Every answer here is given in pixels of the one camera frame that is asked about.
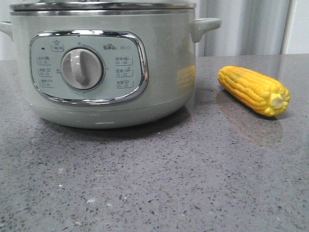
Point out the white pleated curtain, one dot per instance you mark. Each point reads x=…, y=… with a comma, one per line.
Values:
x=231, y=27

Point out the glass pot lid steel rim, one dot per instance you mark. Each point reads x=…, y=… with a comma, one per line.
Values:
x=52, y=5

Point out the yellow corn cob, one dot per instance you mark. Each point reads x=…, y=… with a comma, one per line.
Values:
x=265, y=95

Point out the pale green electric cooking pot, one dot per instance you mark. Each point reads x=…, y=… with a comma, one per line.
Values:
x=100, y=69

